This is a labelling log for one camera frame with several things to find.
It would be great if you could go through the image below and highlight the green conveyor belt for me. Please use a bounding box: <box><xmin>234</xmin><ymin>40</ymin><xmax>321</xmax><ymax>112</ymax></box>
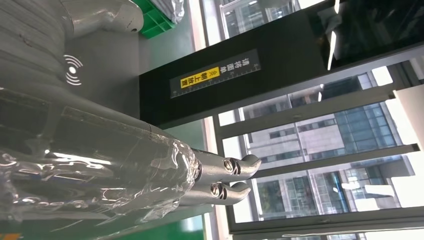
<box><xmin>109</xmin><ymin>215</ymin><xmax>205</xmax><ymax>240</ymax></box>

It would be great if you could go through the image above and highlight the black inbound scanner machine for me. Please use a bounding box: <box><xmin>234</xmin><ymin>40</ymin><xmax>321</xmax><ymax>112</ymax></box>
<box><xmin>62</xmin><ymin>0</ymin><xmax>424</xmax><ymax>131</ymax></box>

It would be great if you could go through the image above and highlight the green plastic crate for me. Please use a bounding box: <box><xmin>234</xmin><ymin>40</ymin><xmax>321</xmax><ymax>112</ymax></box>
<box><xmin>131</xmin><ymin>0</ymin><xmax>177</xmax><ymax>40</ymax></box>

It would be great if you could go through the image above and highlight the black yellow ruler label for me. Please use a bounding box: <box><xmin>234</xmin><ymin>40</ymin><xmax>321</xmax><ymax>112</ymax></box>
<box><xmin>169</xmin><ymin>48</ymin><xmax>262</xmax><ymax>99</ymax></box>

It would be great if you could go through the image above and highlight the grey office building outside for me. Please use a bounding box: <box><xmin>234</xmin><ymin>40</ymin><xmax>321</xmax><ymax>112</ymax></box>
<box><xmin>221</xmin><ymin>0</ymin><xmax>418</xmax><ymax>221</ymax></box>

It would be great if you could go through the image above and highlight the dark window frame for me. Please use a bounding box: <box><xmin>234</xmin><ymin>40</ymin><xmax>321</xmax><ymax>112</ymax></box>
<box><xmin>198</xmin><ymin>0</ymin><xmax>424</xmax><ymax>240</ymax></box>

